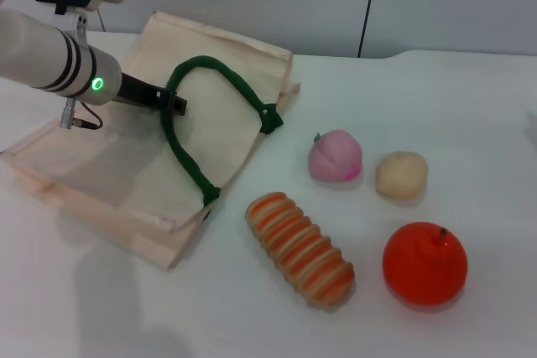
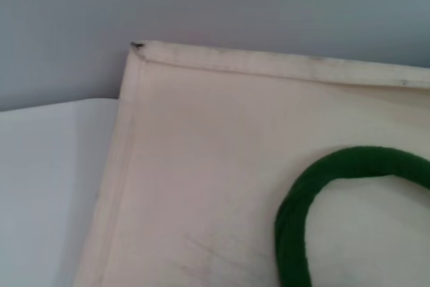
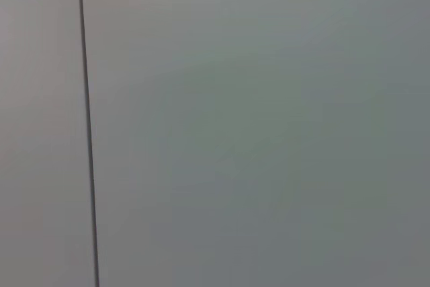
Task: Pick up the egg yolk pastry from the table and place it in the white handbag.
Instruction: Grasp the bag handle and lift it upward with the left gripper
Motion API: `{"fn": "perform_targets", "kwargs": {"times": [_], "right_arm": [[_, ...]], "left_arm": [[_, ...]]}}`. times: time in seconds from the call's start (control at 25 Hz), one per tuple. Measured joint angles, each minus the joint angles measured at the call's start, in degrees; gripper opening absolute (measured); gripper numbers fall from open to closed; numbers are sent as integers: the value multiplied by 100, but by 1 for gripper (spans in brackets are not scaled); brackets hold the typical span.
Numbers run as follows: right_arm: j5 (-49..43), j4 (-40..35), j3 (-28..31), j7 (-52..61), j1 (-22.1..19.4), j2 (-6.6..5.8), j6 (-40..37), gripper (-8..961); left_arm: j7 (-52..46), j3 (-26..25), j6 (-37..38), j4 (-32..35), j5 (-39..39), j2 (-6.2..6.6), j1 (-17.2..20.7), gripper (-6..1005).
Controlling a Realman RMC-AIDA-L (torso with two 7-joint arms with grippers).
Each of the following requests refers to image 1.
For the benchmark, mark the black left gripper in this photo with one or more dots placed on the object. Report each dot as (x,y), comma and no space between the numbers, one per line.
(136,91)

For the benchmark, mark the beige egg yolk pastry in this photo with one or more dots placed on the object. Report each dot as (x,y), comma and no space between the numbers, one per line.
(400,175)

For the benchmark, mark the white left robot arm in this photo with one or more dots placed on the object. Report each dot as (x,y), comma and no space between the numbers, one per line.
(42,52)

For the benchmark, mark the pink toy peach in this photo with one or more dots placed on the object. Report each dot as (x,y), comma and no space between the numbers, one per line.
(333,157)

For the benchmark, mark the orange striped bread roll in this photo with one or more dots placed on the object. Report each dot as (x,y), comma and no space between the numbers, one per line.
(298,249)

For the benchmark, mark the orange toy fruit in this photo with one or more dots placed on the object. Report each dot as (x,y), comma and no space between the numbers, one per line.
(419,266)

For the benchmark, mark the black vertical wall strip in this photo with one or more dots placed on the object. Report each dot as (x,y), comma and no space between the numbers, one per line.
(368,6)

